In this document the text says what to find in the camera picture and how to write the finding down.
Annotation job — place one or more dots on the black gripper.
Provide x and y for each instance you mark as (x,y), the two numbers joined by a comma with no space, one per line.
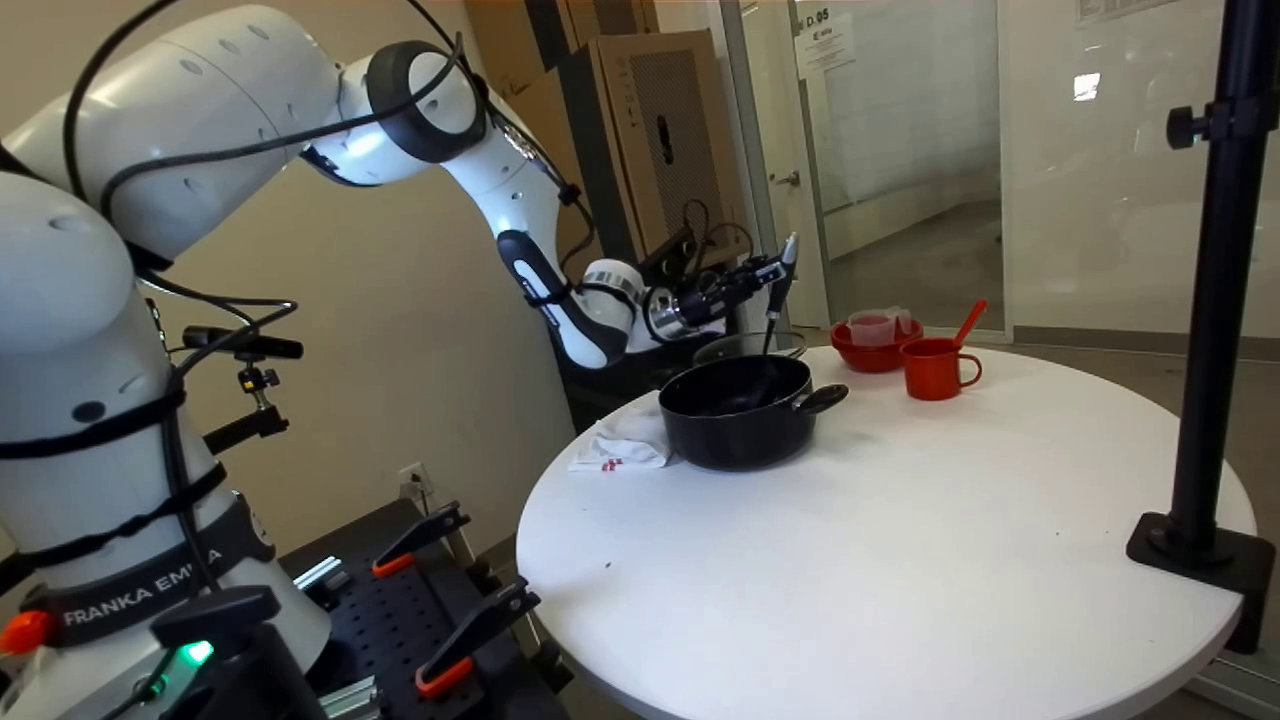
(712,287)

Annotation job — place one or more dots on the black cooking pot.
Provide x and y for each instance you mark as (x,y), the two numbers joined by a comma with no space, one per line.
(741,420)

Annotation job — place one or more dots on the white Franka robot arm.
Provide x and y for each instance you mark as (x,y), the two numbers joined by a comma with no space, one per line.
(81,372)

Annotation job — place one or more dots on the red bowl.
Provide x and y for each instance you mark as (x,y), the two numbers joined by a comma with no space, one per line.
(874,343)

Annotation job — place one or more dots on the red cup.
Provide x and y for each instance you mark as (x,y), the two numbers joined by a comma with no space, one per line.
(929,368)

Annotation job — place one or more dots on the black equipment rack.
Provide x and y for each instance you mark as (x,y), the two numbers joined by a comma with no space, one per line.
(606,392)

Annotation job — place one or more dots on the folded white towel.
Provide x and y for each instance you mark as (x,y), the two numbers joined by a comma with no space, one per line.
(634,424)

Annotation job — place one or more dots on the white towel with red mark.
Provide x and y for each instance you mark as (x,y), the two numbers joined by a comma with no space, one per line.
(612,462)

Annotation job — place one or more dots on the white door notice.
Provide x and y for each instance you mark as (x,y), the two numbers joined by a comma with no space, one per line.
(824,42)

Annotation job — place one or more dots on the plain cardboard box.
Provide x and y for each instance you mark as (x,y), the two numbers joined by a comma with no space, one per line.
(606,17)

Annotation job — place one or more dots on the black device with green light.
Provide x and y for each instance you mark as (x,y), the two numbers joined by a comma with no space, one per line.
(225,622)

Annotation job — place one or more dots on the white wall outlet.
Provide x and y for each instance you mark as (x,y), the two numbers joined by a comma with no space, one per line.
(415,482)

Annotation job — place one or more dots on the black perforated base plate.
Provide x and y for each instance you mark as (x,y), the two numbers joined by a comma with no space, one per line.
(384,626)

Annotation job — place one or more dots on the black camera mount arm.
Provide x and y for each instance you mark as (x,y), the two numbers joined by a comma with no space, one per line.
(246,347)

